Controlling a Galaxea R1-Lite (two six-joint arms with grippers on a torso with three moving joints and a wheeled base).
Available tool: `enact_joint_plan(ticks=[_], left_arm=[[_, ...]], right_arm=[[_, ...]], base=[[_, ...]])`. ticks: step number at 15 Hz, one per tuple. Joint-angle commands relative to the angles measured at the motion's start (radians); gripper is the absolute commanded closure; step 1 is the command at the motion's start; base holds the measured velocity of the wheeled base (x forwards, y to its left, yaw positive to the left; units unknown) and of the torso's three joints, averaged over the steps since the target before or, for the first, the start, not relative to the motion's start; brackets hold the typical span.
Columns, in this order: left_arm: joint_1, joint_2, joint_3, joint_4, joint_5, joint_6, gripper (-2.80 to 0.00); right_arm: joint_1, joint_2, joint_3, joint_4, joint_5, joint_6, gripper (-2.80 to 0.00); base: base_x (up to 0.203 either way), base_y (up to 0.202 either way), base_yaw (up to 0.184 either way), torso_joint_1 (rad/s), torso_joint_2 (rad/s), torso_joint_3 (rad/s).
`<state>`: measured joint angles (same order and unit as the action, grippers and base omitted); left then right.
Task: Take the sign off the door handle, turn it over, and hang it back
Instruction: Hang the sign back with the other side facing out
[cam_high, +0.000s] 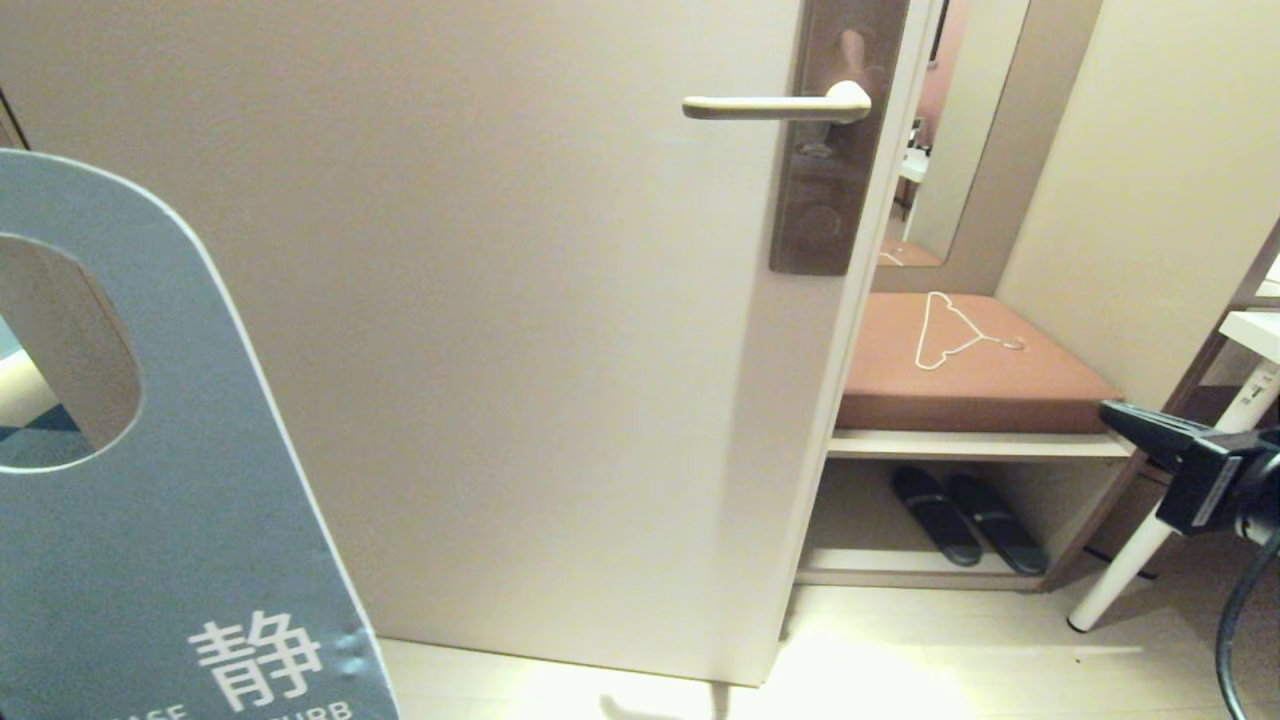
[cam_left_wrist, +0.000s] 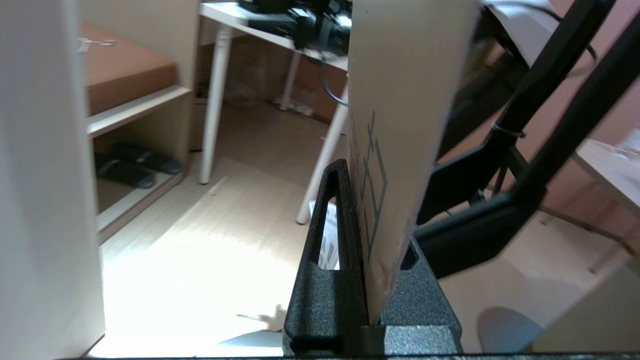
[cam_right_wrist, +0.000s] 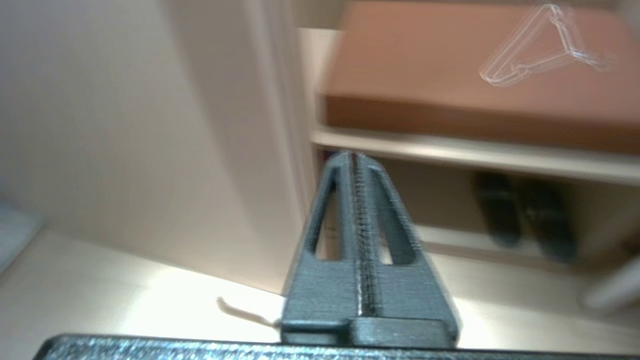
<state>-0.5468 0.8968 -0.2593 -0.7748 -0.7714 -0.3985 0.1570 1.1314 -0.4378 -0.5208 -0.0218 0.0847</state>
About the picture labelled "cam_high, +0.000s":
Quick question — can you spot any white door hanger sign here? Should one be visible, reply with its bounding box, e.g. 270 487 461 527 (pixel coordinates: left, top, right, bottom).
0 148 401 720

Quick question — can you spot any white room door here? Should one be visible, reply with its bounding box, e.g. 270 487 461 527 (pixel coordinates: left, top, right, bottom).
0 0 906 691

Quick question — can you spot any white table leg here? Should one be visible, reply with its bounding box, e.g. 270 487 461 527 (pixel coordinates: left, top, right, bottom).
1065 250 1280 635

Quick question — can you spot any dark slipper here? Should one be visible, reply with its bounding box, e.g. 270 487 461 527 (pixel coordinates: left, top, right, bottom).
891 468 983 569
947 473 1049 578

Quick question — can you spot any brown bench cushion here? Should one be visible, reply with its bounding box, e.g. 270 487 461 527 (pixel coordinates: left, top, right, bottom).
835 291 1123 437

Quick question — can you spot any cream bench shelf unit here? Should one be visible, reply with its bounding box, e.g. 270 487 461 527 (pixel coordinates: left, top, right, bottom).
795 430 1141 593

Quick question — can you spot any white wire clothes hanger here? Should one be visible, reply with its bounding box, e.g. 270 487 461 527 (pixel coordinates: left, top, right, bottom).
913 291 1025 371

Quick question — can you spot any taupe framed wall mirror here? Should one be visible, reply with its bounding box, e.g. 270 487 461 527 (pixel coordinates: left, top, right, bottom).
868 0 1103 297

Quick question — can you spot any brown door lock plate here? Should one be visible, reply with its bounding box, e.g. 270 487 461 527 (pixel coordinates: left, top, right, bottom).
768 0 911 277

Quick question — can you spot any cream lever door handle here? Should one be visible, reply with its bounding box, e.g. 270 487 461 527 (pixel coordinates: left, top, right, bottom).
683 80 873 124

